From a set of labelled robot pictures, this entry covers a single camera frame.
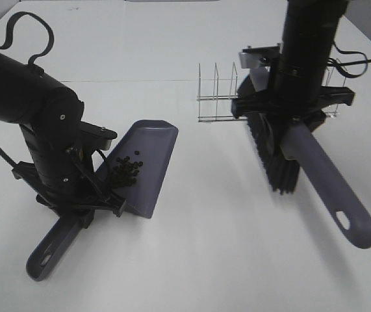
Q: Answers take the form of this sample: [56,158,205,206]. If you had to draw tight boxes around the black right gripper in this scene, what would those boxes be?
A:
[232,64,355,153]

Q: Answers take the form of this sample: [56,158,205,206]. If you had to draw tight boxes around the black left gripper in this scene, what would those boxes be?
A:
[12,122,125,229]

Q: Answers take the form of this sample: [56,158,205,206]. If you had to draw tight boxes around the purple brush black bristles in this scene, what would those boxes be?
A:
[237,64,371,250]

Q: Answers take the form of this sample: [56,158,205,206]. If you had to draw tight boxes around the pile of coffee beans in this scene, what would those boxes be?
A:
[109,155,144,189]

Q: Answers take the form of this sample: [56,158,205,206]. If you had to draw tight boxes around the purple plastic dustpan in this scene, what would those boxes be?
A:
[26,120,178,281]

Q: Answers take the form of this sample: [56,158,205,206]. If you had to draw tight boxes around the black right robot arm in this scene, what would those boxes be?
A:
[231,1,355,155]

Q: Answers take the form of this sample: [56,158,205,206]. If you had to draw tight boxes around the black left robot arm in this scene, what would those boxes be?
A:
[0,52,125,227]

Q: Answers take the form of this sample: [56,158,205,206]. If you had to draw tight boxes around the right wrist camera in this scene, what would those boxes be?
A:
[238,44,281,69]

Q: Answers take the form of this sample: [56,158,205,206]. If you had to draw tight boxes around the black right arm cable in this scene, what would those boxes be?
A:
[326,38,371,79]

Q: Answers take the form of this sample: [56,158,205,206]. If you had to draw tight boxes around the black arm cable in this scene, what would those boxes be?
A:
[0,11,55,170]
[326,38,371,79]

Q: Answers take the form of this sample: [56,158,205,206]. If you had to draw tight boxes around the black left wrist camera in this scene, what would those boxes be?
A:
[80,122,118,151]

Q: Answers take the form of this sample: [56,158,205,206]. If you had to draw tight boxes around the chrome wire dish rack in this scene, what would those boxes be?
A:
[196,62,348,123]

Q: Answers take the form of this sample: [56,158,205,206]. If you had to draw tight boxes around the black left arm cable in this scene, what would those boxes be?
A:
[0,11,55,170]

